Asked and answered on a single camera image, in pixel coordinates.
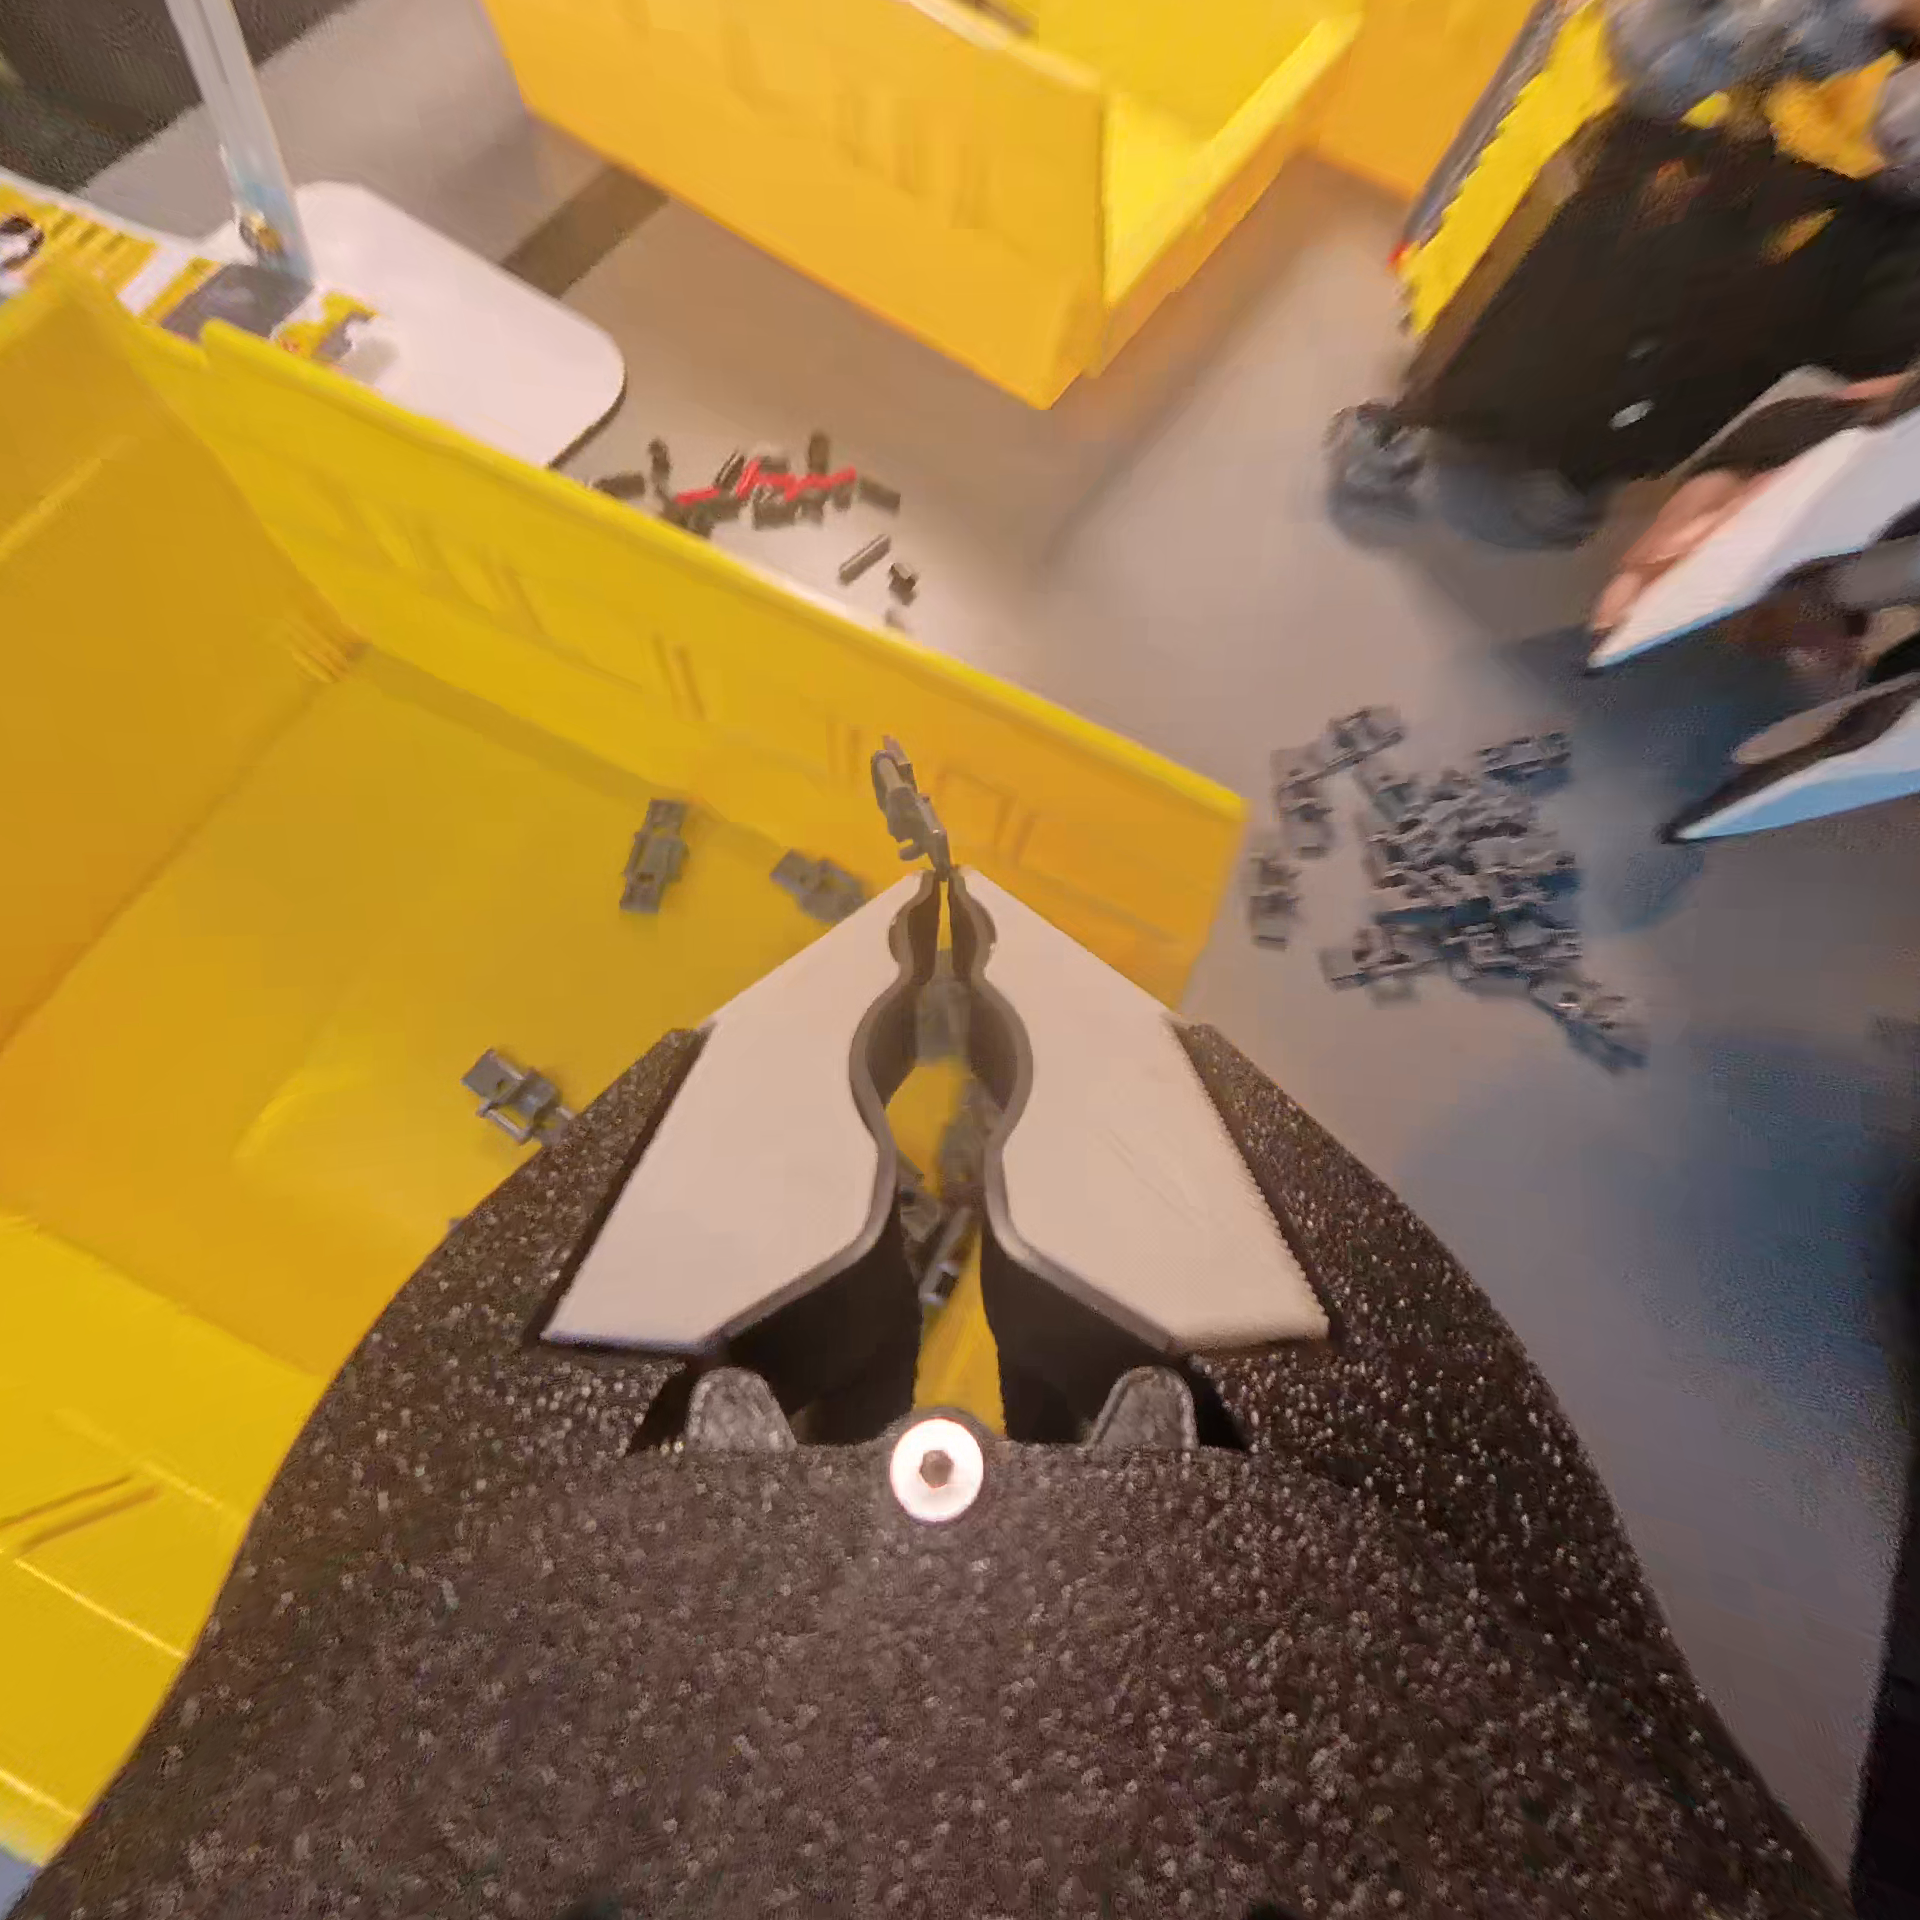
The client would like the yellow black sticker sheet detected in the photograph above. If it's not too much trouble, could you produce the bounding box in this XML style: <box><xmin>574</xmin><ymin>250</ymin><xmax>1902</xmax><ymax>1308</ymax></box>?
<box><xmin>0</xmin><ymin>173</ymin><xmax>377</xmax><ymax>364</ymax></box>

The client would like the person's right hand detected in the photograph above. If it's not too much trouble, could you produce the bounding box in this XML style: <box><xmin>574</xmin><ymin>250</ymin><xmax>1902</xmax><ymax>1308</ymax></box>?
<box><xmin>1586</xmin><ymin>470</ymin><xmax>1764</xmax><ymax>640</ymax></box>

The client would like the scatter of black red pins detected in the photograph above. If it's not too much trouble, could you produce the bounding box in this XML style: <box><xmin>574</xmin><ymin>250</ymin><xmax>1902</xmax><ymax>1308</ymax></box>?
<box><xmin>589</xmin><ymin>432</ymin><xmax>920</xmax><ymax>606</ymax></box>

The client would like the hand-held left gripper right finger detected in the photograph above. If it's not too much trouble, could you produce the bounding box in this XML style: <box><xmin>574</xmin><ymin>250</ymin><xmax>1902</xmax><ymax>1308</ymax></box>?
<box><xmin>948</xmin><ymin>871</ymin><xmax>1332</xmax><ymax>1447</ymax></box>

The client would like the black toy vehicle model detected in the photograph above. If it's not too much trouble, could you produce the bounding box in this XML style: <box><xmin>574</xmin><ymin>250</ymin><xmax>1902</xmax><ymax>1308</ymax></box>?
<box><xmin>1326</xmin><ymin>0</ymin><xmax>1920</xmax><ymax>545</ymax></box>

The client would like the pile of grey track links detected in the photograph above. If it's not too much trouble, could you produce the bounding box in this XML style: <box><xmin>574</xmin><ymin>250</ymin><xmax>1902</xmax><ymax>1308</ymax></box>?
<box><xmin>456</xmin><ymin>798</ymin><xmax>999</xmax><ymax>1308</ymax></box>

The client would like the white book stand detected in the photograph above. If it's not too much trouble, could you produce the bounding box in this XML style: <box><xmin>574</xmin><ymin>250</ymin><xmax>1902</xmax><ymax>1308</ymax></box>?
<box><xmin>151</xmin><ymin>0</ymin><xmax>626</xmax><ymax>470</ymax></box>

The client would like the grey desk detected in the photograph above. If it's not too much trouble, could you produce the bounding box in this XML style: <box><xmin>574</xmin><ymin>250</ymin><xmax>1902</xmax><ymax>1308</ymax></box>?
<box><xmin>75</xmin><ymin>0</ymin><xmax>1920</xmax><ymax>1877</ymax></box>

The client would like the small grey track link cluster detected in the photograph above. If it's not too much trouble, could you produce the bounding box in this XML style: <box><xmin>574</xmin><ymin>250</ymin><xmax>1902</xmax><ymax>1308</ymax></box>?
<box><xmin>1245</xmin><ymin>706</ymin><xmax>1653</xmax><ymax>1069</ymax></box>

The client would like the single grey track link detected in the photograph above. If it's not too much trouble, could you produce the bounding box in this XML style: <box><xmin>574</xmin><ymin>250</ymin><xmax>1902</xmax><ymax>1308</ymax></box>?
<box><xmin>869</xmin><ymin>733</ymin><xmax>957</xmax><ymax>876</ymax></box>

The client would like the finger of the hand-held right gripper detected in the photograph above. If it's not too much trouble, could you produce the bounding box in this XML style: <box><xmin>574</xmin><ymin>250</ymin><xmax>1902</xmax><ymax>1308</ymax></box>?
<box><xmin>1663</xmin><ymin>676</ymin><xmax>1920</xmax><ymax>846</ymax></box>
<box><xmin>1586</xmin><ymin>422</ymin><xmax>1920</xmax><ymax>673</ymax></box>

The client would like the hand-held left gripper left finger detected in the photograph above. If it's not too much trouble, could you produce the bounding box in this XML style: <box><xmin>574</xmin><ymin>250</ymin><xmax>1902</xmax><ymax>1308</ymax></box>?
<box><xmin>542</xmin><ymin>871</ymin><xmax>948</xmax><ymax>1447</ymax></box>

